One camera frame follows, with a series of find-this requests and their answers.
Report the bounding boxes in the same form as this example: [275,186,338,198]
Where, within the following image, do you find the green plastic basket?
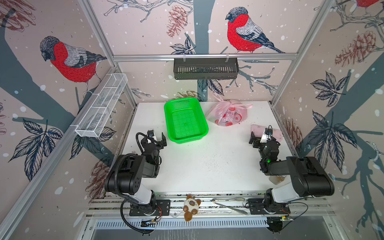
[164,98,209,144]

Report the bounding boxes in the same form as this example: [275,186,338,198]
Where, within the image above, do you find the pink plastic bag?
[205,94,253,127]

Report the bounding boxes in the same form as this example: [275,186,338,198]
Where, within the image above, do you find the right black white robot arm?
[249,125,335,214]

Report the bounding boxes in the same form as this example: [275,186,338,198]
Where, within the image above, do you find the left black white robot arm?
[105,130,170,217]

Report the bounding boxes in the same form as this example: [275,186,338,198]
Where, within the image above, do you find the brown white plush toy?
[183,195,201,222]

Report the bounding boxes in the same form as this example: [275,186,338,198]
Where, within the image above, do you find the metal tongs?
[211,198,248,216]

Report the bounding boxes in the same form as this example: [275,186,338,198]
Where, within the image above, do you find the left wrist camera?
[147,129,157,144]

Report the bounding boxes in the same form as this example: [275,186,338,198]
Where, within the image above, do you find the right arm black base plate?
[247,199,291,215]

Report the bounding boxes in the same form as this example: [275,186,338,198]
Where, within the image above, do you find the white wire mesh shelf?
[75,73,128,138]

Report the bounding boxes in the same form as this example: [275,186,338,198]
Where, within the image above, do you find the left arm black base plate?
[129,200,171,217]

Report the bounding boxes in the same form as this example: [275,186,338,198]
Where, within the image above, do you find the black hanging wire basket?
[174,58,239,80]

